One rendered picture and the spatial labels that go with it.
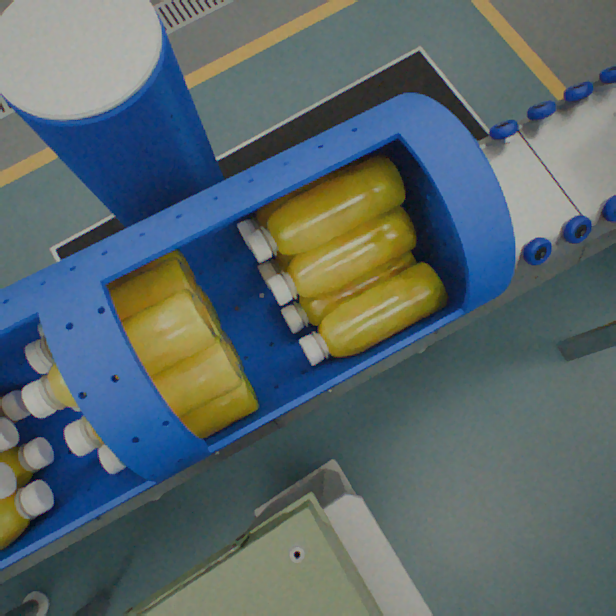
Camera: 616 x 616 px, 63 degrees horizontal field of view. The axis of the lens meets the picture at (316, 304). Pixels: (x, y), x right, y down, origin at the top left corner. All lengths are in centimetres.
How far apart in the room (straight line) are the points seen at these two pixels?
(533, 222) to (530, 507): 112
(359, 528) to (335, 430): 115
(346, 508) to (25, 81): 78
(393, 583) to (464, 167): 42
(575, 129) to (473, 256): 51
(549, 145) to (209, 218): 64
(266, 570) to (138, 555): 140
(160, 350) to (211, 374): 7
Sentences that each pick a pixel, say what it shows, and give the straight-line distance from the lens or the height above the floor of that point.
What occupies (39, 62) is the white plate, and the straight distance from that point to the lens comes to 98.
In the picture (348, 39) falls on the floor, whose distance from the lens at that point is 231.
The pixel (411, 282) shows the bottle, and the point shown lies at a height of 107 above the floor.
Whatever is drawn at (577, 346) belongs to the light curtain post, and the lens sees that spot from 179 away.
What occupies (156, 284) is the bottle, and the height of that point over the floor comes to 115.
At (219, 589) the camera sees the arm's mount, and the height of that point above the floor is 127.
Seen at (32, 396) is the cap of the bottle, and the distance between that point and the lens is 60.
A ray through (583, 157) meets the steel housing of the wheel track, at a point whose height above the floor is 93.
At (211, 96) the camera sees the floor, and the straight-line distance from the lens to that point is 218.
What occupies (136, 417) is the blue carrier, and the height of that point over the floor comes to 121.
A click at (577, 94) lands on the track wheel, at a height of 97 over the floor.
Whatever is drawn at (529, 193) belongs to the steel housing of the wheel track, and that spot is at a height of 93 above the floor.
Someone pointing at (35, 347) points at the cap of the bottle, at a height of 113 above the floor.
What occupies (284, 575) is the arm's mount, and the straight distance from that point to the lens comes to 43.
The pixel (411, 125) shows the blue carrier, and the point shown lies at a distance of 57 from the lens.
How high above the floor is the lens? 169
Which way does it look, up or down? 75 degrees down
